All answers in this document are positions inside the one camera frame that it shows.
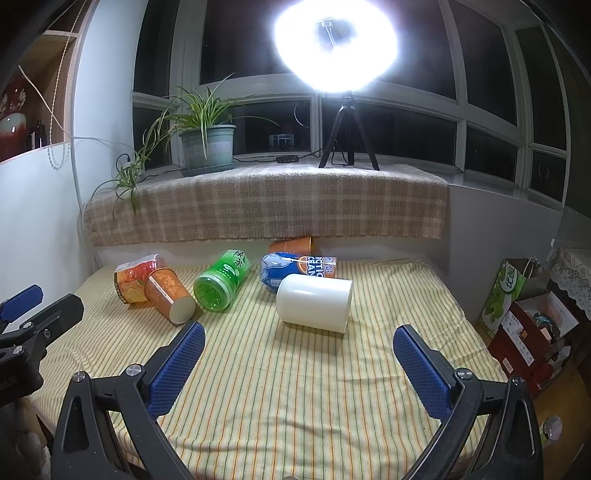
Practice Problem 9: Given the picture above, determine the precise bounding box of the wooden shelf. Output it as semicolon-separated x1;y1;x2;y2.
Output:
8;30;78;154

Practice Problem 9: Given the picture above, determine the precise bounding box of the green plastic cup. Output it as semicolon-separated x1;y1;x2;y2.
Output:
193;250;252;312

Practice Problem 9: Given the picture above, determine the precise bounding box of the plaid beige blanket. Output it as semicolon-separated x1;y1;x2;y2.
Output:
83;164;449;247

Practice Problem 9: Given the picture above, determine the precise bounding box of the black tripod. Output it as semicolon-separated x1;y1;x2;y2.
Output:
318;91;380;171

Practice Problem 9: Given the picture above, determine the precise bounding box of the ring light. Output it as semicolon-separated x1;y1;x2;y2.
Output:
273;1;400;94

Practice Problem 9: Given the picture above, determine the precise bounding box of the copper orange cup at back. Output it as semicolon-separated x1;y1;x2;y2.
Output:
267;236;315;256

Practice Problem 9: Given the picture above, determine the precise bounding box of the orange paper cup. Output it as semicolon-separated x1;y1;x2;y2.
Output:
144;268;197;326

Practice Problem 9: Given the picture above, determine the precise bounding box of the red ceramic vase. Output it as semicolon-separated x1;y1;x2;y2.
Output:
0;75;28;161

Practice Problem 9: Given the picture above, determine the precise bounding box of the white lace cloth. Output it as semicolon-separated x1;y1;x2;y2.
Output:
550;247;591;318

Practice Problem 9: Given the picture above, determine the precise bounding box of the red orange drink carton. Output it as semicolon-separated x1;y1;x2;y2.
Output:
113;254;166;304

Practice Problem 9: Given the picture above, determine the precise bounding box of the yellow striped tablecloth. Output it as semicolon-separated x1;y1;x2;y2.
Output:
31;257;509;480

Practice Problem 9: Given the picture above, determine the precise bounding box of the red cardboard box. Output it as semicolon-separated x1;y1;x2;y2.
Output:
488;292;579;397

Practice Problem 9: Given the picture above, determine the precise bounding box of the spider plant in green pot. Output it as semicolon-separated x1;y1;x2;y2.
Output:
94;80;257;212

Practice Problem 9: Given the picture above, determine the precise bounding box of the black power cable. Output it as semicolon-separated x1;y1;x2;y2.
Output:
232;147;325;165

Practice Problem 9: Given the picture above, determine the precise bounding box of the blue orange drink cup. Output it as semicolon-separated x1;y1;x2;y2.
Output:
259;252;338;293

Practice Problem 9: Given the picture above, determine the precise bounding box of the white plastic cup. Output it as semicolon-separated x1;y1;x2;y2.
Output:
276;274;353;334

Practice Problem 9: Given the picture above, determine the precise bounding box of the green white cardboard box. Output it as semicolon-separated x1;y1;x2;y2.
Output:
477;257;550;339

